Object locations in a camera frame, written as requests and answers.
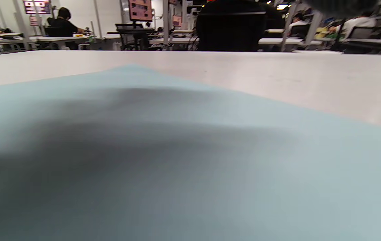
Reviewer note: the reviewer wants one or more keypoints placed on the person's left hand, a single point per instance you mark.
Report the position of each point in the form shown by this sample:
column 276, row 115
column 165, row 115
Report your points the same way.
column 341, row 6

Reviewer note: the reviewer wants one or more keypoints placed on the light blue paper sheet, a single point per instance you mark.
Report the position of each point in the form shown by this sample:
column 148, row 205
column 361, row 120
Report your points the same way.
column 190, row 150

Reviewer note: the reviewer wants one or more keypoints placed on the grey office chair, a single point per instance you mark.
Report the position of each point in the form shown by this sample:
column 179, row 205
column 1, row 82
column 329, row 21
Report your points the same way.
column 366, row 32

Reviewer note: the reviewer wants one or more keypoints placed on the small flat computer monitor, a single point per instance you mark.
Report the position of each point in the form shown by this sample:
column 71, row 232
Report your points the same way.
column 177, row 20

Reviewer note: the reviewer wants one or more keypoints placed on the black monitor stand desk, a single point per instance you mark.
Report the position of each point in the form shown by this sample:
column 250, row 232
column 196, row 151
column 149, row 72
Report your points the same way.
column 133, row 30

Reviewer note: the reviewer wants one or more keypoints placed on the white metal frame post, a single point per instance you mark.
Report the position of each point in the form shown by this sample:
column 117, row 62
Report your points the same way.
column 97, row 16

